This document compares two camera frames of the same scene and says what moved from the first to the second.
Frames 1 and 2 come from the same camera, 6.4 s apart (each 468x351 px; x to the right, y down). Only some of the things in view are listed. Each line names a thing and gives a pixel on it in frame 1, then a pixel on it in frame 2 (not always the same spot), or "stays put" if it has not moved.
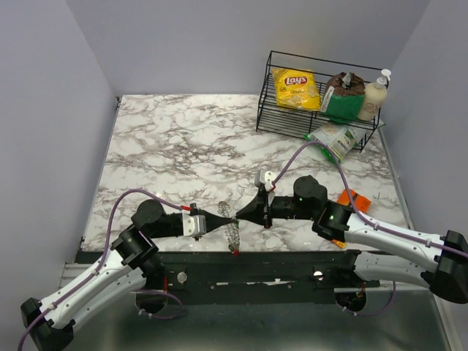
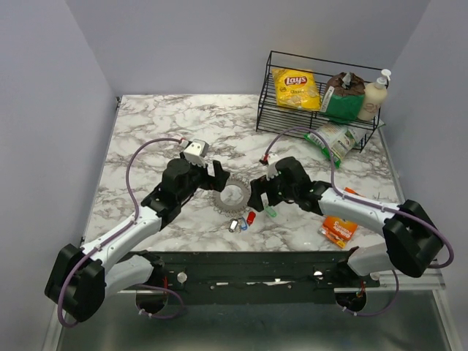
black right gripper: (259, 211) -> (258, 186)
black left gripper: (213, 221) -> (217, 183)
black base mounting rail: (224, 278) stays put
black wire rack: (303, 96) stays put
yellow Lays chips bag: (296, 88) stays put
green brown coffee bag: (343, 98) stays put
